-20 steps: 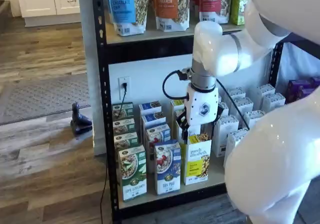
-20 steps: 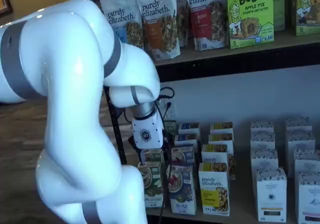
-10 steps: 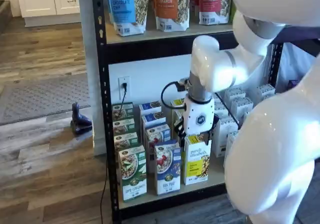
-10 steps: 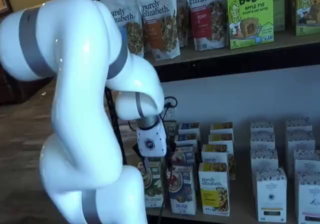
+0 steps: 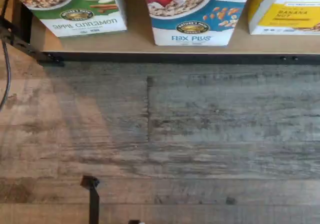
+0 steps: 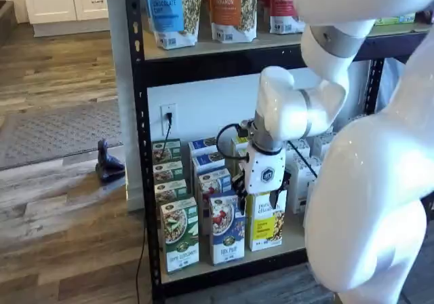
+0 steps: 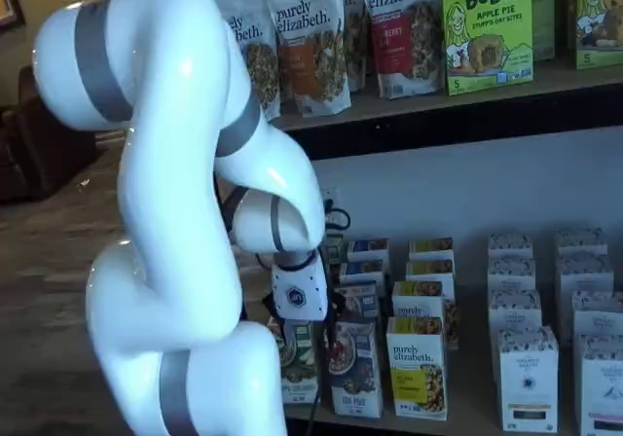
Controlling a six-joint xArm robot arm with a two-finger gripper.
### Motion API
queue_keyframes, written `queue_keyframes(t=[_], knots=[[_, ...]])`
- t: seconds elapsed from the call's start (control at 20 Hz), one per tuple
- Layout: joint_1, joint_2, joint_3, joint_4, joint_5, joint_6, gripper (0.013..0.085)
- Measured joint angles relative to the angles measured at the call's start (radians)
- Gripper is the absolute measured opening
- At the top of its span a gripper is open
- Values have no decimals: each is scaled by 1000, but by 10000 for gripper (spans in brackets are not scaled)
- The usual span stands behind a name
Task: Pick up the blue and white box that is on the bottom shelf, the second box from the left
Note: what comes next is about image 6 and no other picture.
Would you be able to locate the white wall outlet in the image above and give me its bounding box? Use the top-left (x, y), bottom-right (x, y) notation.
top-left (160, 103), bottom-right (177, 137)

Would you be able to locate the blue label granola bag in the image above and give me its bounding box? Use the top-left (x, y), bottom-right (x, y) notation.
top-left (142, 0), bottom-right (201, 50)

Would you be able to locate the red label granola bag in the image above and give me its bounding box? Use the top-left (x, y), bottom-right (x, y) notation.
top-left (257, 0), bottom-right (306, 35)

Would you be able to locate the grey door mat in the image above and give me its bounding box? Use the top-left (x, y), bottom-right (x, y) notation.
top-left (0, 98), bottom-right (125, 171)

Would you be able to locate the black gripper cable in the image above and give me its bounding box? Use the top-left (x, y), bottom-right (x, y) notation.
top-left (216, 123), bottom-right (251, 159)

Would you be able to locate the blue and white cereal box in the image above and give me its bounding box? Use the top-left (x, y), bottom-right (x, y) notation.
top-left (191, 151), bottom-right (226, 183)
top-left (187, 136), bottom-right (221, 159)
top-left (208, 190), bottom-right (247, 267)
top-left (197, 168), bottom-right (233, 237)

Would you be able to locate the dark brown furniture piece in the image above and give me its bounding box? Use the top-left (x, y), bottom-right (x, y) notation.
top-left (0, 0), bottom-right (18, 49)

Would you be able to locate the orange label granola bag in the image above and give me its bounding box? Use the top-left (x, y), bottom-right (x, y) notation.
top-left (203, 0), bottom-right (260, 43)

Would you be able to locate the green Bobo's apple pie box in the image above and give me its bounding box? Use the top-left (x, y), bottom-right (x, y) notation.
top-left (372, 12), bottom-right (416, 26)

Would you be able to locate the black metal shelf rack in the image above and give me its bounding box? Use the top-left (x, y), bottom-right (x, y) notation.
top-left (123, 0), bottom-right (434, 297)

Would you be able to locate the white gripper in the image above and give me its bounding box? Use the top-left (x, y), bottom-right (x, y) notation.
top-left (232, 144), bottom-right (292, 216)

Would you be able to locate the green and white cereal box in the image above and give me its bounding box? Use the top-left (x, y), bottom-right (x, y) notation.
top-left (154, 178), bottom-right (188, 206)
top-left (159, 196), bottom-right (201, 274)
top-left (151, 138), bottom-right (182, 165)
top-left (152, 161), bottom-right (184, 185)

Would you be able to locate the dark purple floor object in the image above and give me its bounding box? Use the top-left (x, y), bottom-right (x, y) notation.
top-left (96, 140), bottom-right (125, 183)

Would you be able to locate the yellow purely elizabeth box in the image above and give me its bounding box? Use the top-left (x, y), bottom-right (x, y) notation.
top-left (231, 136), bottom-right (252, 152)
top-left (245, 188), bottom-right (289, 252)

